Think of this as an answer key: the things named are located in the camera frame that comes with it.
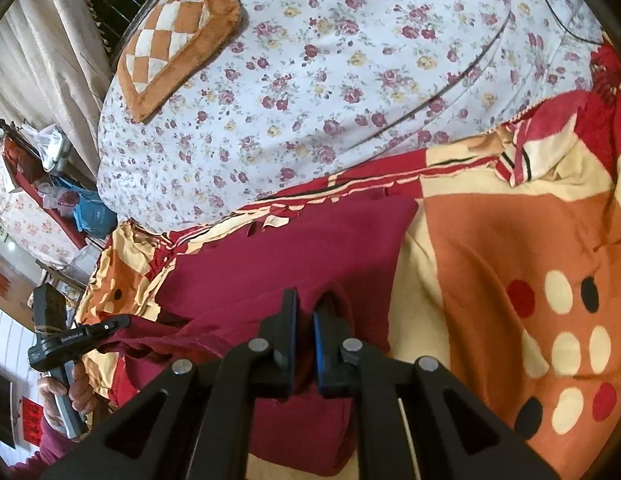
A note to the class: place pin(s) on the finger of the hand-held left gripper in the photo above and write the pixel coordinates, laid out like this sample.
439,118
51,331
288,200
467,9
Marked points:
113,327

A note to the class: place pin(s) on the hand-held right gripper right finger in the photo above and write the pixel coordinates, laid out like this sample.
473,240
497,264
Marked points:
321,355

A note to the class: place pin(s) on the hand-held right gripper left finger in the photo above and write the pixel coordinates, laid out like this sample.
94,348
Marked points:
290,342

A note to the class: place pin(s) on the dark red garment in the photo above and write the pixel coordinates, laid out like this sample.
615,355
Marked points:
290,240

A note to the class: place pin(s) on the person's left forearm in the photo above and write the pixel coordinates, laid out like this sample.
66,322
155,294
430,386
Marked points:
45,452

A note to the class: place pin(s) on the person's left hand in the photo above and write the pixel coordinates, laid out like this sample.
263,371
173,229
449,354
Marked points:
83,392

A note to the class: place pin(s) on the red paper decoration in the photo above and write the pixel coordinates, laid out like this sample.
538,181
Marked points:
31,420

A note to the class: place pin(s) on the blue plastic bag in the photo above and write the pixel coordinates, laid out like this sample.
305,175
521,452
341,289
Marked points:
93,215

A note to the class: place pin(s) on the floral furniture cover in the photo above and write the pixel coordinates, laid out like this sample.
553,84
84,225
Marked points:
25,225

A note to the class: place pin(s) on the silver container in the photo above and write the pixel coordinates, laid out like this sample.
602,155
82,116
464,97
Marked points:
55,152

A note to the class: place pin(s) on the yellow orange red printed blanket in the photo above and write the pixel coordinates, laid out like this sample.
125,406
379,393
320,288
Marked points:
490,240

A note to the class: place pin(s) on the beige curtain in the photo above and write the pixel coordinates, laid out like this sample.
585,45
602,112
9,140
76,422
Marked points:
45,60

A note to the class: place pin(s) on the white floral bed quilt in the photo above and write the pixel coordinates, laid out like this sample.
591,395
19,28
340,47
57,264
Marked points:
340,60

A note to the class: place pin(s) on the orange checkered cushion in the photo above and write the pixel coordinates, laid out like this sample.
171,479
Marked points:
175,35

